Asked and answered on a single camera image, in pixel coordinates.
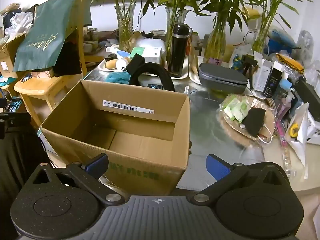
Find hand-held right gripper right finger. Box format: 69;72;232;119
192;154;288;205

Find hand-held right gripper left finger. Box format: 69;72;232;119
27;153;124;205

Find woven basket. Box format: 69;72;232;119
219;94;277;147

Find cardboard box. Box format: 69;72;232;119
40;79;191;196

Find black earmuffs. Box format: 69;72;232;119
126;54;175;92

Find person's dark clothing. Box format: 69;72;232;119
0;127;54;220

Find wooden chair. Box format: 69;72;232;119
14;0;88;128

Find small pale box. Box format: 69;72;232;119
30;67;55;79

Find black face mask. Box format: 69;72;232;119
241;108;267;138

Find brown carton with label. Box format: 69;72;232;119
0;34;25;79

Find pink plastic stick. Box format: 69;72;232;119
275;97;290;150

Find green cloth bag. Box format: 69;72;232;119
12;0;80;72

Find yellow tape measure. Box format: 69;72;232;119
289;123;300;138

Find white plastic bag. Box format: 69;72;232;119
287;102;310;167

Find grey zip case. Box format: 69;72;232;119
198;62;248;95

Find white plastic tray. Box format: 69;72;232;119
189;66;202;85
144;55;189;80
98;56;133;72

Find clear plastic bag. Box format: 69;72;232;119
4;11;34;35

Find black product box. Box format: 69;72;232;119
264;67;283;98

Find white product box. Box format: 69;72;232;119
254;51;273;92

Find white ribbed tub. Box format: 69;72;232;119
306;110;320;145

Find purple floral packet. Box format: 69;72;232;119
207;57;223;67

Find blue container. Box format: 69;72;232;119
277;79;293;100

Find white bag with colourful print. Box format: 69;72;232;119
226;44;253;70

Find black stand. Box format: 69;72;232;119
241;55;258;85

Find white and blue lotion bottle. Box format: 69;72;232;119
106;45;130;58

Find large black box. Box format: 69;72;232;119
295;77;320;115

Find black thermos bottle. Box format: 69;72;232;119
167;23;193;78

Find green and white box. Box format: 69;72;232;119
130;47;162;64

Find lucky bamboo in glass vase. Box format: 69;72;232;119
237;0;313;53
150;0;208;43
86;0;160;53
195;0;253;64

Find yellow orange pouch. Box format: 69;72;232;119
279;54;305;73

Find black monitor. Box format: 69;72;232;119
78;0;93;27

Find blue bag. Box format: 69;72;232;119
269;29;298;52

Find crinkled clear bag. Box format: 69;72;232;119
296;30;320;63

